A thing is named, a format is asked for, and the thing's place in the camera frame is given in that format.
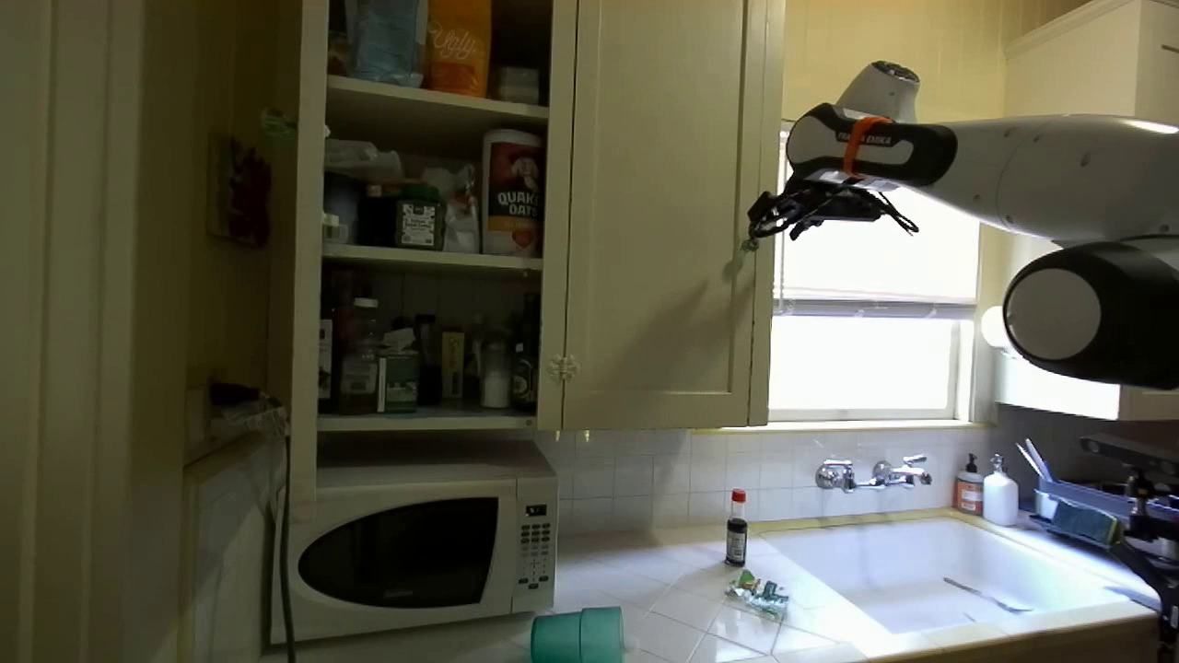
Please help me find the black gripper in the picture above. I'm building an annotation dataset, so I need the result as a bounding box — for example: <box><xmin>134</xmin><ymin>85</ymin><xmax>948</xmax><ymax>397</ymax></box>
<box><xmin>746</xmin><ymin>181</ymin><xmax>892</xmax><ymax>242</ymax></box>

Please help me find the cream cupboard door with knob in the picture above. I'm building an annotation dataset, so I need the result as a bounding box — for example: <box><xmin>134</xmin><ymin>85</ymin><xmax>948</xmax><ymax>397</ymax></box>
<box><xmin>561</xmin><ymin>0</ymin><xmax>790</xmax><ymax>436</ymax></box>

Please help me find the teal plastic cup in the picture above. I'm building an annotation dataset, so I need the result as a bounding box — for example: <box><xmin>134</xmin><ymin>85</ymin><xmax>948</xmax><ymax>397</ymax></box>
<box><xmin>526</xmin><ymin>605</ymin><xmax>625</xmax><ymax>663</ymax></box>

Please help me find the plain cream cupboard door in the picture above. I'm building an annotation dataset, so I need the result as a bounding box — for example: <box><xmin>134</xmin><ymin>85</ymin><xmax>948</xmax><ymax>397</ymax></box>
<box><xmin>284</xmin><ymin>0</ymin><xmax>330</xmax><ymax>526</ymax></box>

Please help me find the kitchen window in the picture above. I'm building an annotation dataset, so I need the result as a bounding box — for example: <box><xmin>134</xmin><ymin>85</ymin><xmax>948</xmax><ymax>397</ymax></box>
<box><xmin>769</xmin><ymin>123</ymin><xmax>989</xmax><ymax>432</ymax></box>

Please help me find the oats canister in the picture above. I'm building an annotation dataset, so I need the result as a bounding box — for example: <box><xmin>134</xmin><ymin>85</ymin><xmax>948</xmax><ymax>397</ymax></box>
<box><xmin>479</xmin><ymin>124</ymin><xmax>549</xmax><ymax>257</ymax></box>

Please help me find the tall dark bottle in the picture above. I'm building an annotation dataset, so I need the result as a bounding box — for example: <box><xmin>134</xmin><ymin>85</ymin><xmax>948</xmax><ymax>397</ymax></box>
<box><xmin>507</xmin><ymin>291</ymin><xmax>547</xmax><ymax>415</ymax></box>

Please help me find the dark sauce bottle red cap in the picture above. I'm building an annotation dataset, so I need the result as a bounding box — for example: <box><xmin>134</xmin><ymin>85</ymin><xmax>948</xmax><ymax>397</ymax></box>
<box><xmin>723</xmin><ymin>485</ymin><xmax>750</xmax><ymax>571</ymax></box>

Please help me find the small white bottle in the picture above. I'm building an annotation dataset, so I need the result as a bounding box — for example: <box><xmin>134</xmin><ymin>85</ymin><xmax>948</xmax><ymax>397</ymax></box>
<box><xmin>479</xmin><ymin>337</ymin><xmax>513</xmax><ymax>414</ymax></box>

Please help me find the brown soap bottle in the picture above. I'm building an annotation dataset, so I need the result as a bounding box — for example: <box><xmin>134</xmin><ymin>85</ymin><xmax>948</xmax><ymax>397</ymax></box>
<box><xmin>949</xmin><ymin>454</ymin><xmax>989</xmax><ymax>518</ymax></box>

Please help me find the tall cream cabinet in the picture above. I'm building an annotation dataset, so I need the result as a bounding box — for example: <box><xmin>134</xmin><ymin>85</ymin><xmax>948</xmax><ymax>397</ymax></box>
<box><xmin>997</xmin><ymin>0</ymin><xmax>1179</xmax><ymax>425</ymax></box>

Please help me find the black box white label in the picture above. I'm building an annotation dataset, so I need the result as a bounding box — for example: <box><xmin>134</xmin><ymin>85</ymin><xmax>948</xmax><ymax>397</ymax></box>
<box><xmin>396</xmin><ymin>181</ymin><xmax>450</xmax><ymax>253</ymax></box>

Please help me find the orange food box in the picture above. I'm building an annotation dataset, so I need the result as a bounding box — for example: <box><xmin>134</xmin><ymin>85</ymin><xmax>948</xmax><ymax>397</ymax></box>
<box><xmin>425</xmin><ymin>0</ymin><xmax>499</xmax><ymax>101</ymax></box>

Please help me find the white dish brush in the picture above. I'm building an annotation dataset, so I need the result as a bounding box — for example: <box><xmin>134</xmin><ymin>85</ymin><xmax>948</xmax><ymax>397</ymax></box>
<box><xmin>1013</xmin><ymin>436</ymin><xmax>1057</xmax><ymax>493</ymax></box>

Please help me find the white soap bottle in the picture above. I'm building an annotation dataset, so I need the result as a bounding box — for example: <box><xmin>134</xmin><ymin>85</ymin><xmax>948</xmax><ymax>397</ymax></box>
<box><xmin>979</xmin><ymin>454</ymin><xmax>1023</xmax><ymax>532</ymax></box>

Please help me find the white kitchen sink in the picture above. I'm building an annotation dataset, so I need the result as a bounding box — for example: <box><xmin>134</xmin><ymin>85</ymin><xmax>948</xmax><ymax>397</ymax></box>
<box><xmin>763</xmin><ymin>512</ymin><xmax>1166</xmax><ymax>644</ymax></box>

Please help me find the crumpled clear plastic wrapper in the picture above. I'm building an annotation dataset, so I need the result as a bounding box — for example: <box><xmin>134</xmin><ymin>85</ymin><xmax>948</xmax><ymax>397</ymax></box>
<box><xmin>723</xmin><ymin>566</ymin><xmax>791</xmax><ymax>620</ymax></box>

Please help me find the green food box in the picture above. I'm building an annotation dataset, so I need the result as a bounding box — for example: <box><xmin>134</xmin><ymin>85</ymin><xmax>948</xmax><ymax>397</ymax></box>
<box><xmin>378</xmin><ymin>321</ymin><xmax>425</xmax><ymax>415</ymax></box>

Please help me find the blue food bag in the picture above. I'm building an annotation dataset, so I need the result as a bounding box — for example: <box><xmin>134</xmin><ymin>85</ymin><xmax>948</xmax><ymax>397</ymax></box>
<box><xmin>346</xmin><ymin>0</ymin><xmax>432</xmax><ymax>87</ymax></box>

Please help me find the blue sponge caddy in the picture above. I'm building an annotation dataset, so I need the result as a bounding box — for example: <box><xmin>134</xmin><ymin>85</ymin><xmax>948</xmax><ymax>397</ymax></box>
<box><xmin>1029</xmin><ymin>472</ymin><xmax>1129</xmax><ymax>553</ymax></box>

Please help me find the brown glass jar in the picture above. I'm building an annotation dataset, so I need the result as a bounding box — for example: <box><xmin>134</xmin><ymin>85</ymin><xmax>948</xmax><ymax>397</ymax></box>
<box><xmin>334</xmin><ymin>296</ymin><xmax>383</xmax><ymax>415</ymax></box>

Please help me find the white microwave oven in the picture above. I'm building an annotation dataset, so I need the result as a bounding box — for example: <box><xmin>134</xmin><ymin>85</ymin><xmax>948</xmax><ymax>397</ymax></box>
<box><xmin>267</xmin><ymin>472</ymin><xmax>563</xmax><ymax>650</ymax></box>

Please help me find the orange cable strap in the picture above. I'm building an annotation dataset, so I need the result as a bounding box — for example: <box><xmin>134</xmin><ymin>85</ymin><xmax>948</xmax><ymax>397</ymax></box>
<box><xmin>840</xmin><ymin>113</ymin><xmax>883</xmax><ymax>178</ymax></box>

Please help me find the chrome wall faucet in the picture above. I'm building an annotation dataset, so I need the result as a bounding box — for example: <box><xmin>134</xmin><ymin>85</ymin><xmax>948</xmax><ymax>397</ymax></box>
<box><xmin>811</xmin><ymin>454</ymin><xmax>936</xmax><ymax>497</ymax></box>

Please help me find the cream wall cupboard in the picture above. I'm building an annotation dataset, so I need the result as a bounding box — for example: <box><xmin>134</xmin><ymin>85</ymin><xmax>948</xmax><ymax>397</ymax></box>
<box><xmin>318</xmin><ymin>0</ymin><xmax>790</xmax><ymax>436</ymax></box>

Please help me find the dark red wall ornament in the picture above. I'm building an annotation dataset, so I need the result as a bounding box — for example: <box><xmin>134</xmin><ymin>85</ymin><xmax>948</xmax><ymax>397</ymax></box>
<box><xmin>221</xmin><ymin>135</ymin><xmax>275</xmax><ymax>247</ymax></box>

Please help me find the black power cord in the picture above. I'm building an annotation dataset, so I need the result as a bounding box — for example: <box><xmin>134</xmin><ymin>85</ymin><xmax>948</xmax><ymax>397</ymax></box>
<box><xmin>270</xmin><ymin>420</ymin><xmax>303</xmax><ymax>663</ymax></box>

